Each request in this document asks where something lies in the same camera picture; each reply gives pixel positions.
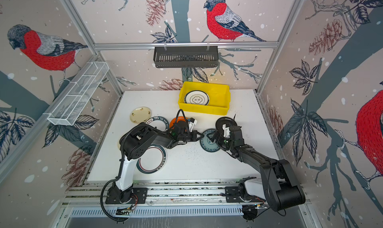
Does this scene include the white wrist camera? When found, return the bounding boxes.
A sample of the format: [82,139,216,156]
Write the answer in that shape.
[188,118,197,131]
[222,124,230,138]

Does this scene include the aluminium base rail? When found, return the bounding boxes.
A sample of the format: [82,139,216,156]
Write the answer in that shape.
[62,181,239,206]

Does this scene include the teal rim Hao Shi plate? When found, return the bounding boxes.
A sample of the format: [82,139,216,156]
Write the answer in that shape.
[146,116,170,131]

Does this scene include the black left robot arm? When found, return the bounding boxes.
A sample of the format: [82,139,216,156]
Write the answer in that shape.
[108,121,204,203]

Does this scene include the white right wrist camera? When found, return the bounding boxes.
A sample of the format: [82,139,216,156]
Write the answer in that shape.
[222,124,230,138]

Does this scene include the black corrugated cable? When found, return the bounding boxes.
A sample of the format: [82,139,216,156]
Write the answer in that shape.
[174,109,188,127]

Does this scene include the cream plate with characters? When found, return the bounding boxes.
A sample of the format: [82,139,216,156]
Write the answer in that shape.
[130,107,152,124]

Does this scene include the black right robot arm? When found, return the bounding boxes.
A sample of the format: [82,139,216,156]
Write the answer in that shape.
[207,126,306,212]

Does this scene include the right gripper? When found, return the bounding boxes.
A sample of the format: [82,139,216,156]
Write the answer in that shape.
[207,130,236,150]

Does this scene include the orange plate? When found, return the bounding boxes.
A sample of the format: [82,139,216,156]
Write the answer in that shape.
[170,116,187,128]

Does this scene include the black hanging basket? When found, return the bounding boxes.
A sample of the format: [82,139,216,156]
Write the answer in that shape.
[153,46,219,68]

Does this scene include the white plate black flower outline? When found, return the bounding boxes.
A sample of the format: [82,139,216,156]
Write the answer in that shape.
[184,90,210,106]

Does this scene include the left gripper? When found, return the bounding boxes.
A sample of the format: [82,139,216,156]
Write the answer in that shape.
[178,131,205,143]

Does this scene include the teal patterned plate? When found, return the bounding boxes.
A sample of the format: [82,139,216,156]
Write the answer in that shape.
[199,129,220,153]

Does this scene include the yellow plastic bin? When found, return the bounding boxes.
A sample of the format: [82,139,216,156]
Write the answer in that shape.
[178,82,230,116]

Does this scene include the white wire mesh basket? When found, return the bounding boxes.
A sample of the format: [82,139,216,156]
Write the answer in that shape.
[47,61,109,126]

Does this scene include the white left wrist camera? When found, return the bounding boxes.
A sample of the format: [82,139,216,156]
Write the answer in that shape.
[188,118,197,131]

